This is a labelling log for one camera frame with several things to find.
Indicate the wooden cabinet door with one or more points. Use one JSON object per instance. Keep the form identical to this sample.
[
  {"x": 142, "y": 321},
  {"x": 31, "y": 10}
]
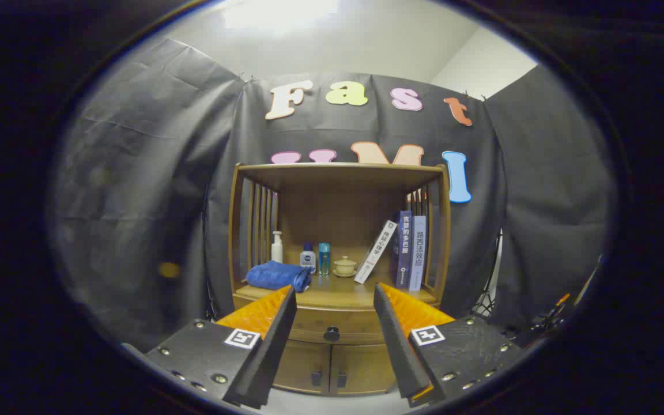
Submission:
[
  {"x": 303, "y": 369},
  {"x": 366, "y": 369}
]

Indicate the clear blue bottle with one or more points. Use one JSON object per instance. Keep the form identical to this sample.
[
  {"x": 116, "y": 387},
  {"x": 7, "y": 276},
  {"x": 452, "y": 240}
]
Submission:
[{"x": 324, "y": 260}]

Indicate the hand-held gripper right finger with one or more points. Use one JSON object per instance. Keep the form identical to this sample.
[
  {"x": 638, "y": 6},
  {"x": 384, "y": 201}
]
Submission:
[{"x": 398, "y": 351}]

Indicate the white pump bottle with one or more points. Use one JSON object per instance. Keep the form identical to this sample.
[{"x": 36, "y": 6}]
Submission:
[{"x": 277, "y": 251}]

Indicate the wooden cabinet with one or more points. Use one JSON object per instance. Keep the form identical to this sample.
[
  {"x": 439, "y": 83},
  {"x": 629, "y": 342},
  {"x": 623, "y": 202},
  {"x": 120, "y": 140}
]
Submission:
[{"x": 332, "y": 202}]

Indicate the wooden countertop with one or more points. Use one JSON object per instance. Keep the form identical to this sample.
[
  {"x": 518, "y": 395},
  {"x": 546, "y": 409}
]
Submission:
[{"x": 338, "y": 291}]

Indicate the black backdrop cloth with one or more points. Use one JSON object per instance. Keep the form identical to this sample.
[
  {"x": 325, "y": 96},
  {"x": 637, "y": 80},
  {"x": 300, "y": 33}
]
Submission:
[{"x": 136, "y": 202}]

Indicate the beige lidded teacup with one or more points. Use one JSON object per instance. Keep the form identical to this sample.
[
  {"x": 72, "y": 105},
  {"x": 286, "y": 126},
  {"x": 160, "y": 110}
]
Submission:
[{"x": 344, "y": 267}]

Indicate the white bottle with blue cap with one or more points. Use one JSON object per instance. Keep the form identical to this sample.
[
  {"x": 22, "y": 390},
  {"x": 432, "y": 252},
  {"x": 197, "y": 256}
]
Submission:
[{"x": 308, "y": 259}]

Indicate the pale blue book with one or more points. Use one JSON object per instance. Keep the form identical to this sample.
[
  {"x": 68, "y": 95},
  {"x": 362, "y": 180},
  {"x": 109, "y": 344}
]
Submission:
[{"x": 418, "y": 253}]

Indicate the wooden drawer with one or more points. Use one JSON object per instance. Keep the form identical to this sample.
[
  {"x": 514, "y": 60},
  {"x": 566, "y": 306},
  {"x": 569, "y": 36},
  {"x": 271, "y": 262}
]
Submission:
[{"x": 338, "y": 317}]

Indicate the folded blue towel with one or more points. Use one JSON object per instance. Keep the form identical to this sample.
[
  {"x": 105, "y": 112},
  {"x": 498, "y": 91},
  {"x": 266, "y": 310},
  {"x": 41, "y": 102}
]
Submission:
[{"x": 277, "y": 275}]

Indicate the black device with orange tip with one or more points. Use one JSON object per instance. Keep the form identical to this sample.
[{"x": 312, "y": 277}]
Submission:
[{"x": 551, "y": 320}]

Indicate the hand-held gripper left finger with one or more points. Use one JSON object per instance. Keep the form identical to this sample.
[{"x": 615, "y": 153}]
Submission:
[{"x": 271, "y": 351}]

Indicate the dark blue book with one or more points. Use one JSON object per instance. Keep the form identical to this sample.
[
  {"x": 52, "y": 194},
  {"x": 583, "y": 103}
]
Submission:
[{"x": 403, "y": 251}]

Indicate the white book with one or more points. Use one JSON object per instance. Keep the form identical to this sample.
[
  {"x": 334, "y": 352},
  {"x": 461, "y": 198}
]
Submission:
[{"x": 374, "y": 252}]

